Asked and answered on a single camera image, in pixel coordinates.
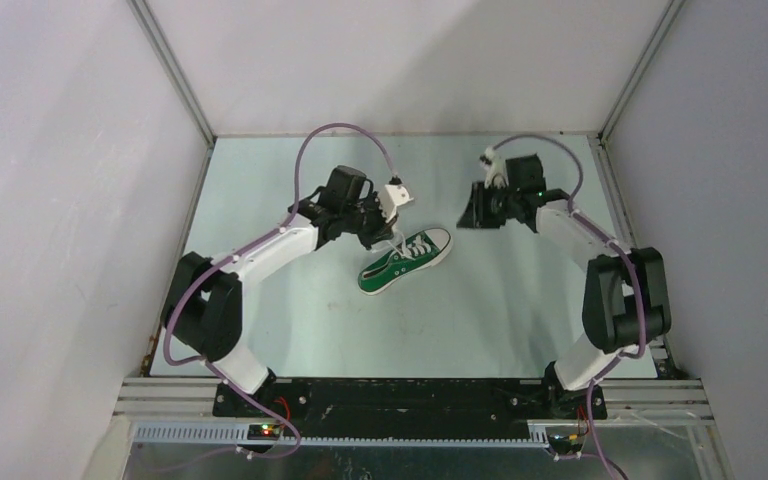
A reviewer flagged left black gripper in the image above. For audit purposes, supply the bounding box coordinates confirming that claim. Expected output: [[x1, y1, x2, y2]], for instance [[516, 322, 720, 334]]
[[340, 191, 397, 251]]

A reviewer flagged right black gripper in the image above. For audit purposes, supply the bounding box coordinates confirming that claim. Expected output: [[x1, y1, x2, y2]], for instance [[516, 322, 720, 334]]
[[457, 181, 520, 229]]

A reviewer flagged green canvas sneaker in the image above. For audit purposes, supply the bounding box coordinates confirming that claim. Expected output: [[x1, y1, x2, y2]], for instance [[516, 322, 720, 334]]
[[357, 227, 453, 295]]

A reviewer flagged white shoelace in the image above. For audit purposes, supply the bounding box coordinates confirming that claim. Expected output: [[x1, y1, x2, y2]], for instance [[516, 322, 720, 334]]
[[389, 230, 440, 261]]

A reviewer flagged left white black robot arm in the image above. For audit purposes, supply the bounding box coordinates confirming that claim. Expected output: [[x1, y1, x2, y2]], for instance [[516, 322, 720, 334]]
[[158, 165, 412, 417]]

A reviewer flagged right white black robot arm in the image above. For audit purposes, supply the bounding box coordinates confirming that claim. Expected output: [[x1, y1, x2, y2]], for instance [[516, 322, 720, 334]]
[[456, 147, 671, 418]]

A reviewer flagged left controller board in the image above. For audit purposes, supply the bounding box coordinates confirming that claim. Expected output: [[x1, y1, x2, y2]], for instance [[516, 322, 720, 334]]
[[246, 423, 283, 442]]

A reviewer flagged controller board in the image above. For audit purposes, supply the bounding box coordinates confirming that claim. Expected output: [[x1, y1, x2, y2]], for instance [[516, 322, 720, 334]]
[[246, 423, 283, 442], [548, 434, 587, 456]]

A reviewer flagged right controller board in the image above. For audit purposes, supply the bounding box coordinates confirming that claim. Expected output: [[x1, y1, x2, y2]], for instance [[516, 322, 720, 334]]
[[548, 434, 587, 456]]

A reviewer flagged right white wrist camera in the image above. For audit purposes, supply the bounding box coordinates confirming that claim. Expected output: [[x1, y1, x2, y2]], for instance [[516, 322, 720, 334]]
[[479, 146, 509, 189]]

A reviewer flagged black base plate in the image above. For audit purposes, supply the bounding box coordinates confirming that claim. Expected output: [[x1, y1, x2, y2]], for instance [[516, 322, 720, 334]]
[[214, 377, 608, 441]]

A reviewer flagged grey slotted cable duct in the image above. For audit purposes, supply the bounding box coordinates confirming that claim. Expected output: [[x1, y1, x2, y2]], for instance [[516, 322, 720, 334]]
[[133, 421, 549, 448]]

